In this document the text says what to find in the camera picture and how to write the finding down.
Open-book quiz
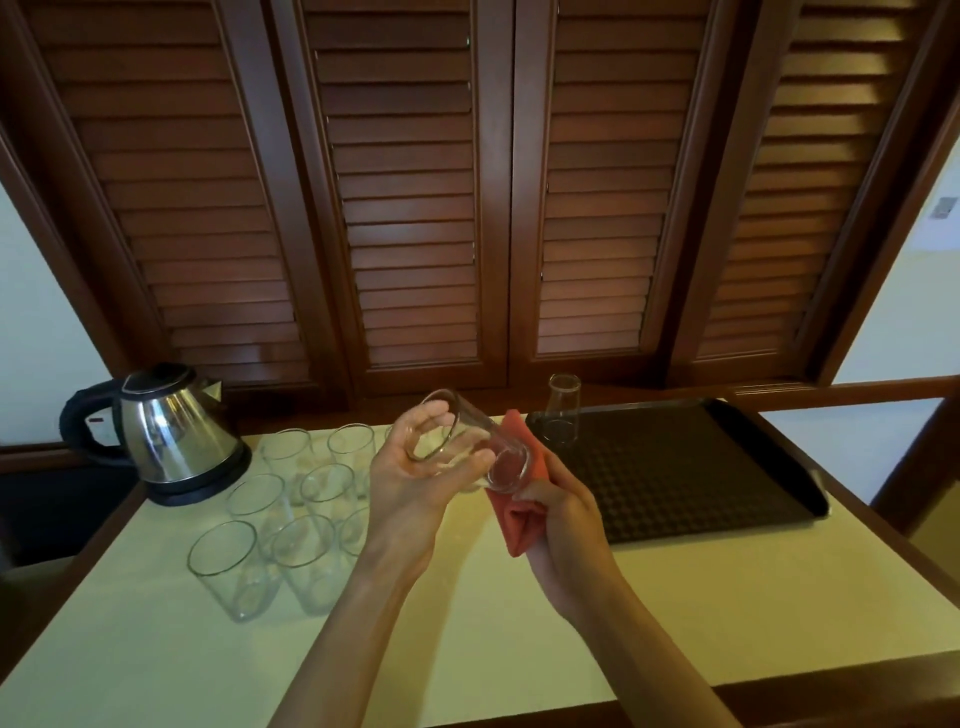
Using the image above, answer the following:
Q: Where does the person's right forearm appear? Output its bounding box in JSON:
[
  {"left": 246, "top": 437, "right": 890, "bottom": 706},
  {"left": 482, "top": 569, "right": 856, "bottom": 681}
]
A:
[{"left": 575, "top": 581, "right": 744, "bottom": 728}]

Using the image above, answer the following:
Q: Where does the brown louvered wooden shutter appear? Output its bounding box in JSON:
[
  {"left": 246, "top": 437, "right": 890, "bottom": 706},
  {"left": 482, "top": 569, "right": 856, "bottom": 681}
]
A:
[
  {"left": 269, "top": 0, "right": 517, "bottom": 395},
  {"left": 508, "top": 0, "right": 774, "bottom": 388},
  {"left": 665, "top": 0, "right": 960, "bottom": 388},
  {"left": 0, "top": 0, "right": 350, "bottom": 395}
]

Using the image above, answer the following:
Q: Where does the person's left hand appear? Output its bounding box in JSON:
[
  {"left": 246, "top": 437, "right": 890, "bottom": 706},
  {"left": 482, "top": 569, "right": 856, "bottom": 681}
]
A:
[{"left": 363, "top": 399, "right": 498, "bottom": 583}]

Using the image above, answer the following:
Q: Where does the dark brown textured tray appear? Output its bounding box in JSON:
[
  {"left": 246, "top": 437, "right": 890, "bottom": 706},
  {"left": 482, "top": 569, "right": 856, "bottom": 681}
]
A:
[{"left": 524, "top": 398, "right": 832, "bottom": 546}]

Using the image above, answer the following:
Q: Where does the group of clear glasses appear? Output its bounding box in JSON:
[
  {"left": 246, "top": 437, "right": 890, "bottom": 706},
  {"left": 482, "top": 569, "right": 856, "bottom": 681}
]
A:
[{"left": 186, "top": 422, "right": 399, "bottom": 624}]

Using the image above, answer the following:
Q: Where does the person's left forearm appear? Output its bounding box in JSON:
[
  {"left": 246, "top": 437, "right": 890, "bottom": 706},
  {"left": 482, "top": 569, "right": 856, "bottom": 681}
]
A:
[{"left": 268, "top": 541, "right": 412, "bottom": 728}]

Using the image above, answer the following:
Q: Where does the person's right hand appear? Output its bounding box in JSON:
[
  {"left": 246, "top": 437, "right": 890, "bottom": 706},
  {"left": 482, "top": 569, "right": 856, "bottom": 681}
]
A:
[{"left": 512, "top": 442, "right": 625, "bottom": 624}]

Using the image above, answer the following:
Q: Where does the brown wooden wall rail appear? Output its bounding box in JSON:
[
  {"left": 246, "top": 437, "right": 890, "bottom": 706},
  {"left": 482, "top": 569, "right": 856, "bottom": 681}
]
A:
[{"left": 725, "top": 374, "right": 960, "bottom": 415}]

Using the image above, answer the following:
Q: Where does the brown wooden door frame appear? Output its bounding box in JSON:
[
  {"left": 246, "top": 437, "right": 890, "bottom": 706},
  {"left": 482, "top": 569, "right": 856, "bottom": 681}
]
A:
[{"left": 869, "top": 393, "right": 960, "bottom": 538}]

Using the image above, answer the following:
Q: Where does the steel electric kettle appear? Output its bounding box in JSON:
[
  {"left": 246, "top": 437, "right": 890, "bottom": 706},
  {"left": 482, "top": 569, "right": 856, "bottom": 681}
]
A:
[
  {"left": 59, "top": 362, "right": 253, "bottom": 508},
  {"left": 143, "top": 443, "right": 253, "bottom": 508}
]

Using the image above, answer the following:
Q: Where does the white paper notice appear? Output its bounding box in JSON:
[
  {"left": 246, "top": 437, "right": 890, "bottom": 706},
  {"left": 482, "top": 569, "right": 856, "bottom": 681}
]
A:
[{"left": 907, "top": 142, "right": 960, "bottom": 254}]

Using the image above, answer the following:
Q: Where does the red cloth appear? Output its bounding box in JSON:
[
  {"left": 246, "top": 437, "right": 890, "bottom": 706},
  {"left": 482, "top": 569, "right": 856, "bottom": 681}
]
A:
[{"left": 485, "top": 408, "right": 553, "bottom": 559}]

